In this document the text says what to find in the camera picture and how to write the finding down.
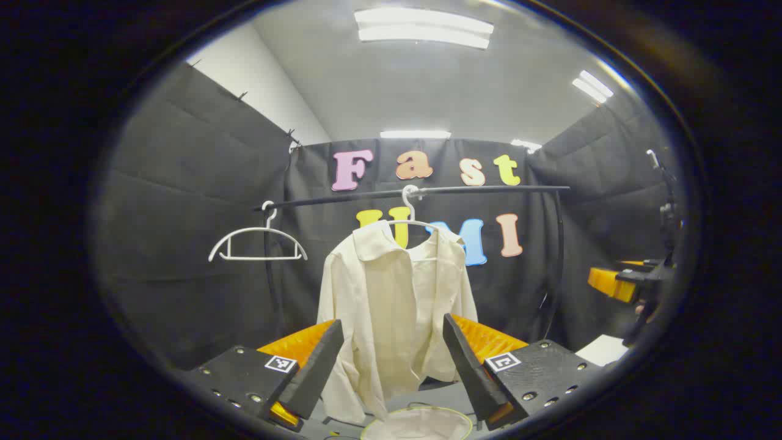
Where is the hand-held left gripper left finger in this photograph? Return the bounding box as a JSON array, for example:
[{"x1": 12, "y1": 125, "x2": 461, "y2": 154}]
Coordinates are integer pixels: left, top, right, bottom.
[{"x1": 183, "y1": 319, "x2": 345, "y2": 432}]

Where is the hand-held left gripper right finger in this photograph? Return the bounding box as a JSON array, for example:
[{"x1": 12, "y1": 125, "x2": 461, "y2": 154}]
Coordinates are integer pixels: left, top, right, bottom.
[{"x1": 442, "y1": 313, "x2": 602, "y2": 431}]

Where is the white mesh laundry hamper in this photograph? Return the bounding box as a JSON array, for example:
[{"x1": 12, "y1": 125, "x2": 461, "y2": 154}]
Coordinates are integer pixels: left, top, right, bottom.
[{"x1": 359, "y1": 403, "x2": 474, "y2": 440}]

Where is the cream button shirt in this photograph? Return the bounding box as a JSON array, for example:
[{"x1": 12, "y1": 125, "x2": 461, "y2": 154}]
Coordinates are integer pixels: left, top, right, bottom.
[{"x1": 316, "y1": 220, "x2": 479, "y2": 424}]

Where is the white plastic hanger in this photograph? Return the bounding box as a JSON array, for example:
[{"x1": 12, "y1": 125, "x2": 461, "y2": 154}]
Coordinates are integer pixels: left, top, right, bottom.
[
  {"x1": 353, "y1": 185, "x2": 442, "y2": 263},
  {"x1": 208, "y1": 200, "x2": 308, "y2": 263}
]

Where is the black clothes rack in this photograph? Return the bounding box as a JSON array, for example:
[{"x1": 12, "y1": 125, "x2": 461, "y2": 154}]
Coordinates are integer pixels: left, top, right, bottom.
[{"x1": 254, "y1": 185, "x2": 572, "y2": 343}]

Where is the black backdrop cloth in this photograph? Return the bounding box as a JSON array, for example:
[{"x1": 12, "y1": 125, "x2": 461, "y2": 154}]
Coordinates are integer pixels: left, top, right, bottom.
[{"x1": 92, "y1": 61, "x2": 679, "y2": 370}]

